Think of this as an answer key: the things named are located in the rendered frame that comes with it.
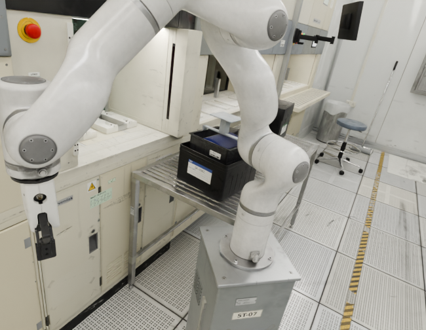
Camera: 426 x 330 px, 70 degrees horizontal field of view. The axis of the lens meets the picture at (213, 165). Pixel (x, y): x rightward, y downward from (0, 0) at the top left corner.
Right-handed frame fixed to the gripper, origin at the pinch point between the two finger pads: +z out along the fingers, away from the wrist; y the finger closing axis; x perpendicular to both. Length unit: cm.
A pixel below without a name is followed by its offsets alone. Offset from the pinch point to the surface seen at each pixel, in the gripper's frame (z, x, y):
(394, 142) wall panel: 83, -494, 141
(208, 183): 19, -67, 36
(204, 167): 13, -66, 40
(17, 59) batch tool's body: -26, -2, 50
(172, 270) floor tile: 101, -72, 67
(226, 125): -4, -77, 44
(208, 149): 6, -69, 42
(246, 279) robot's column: 25, -51, -10
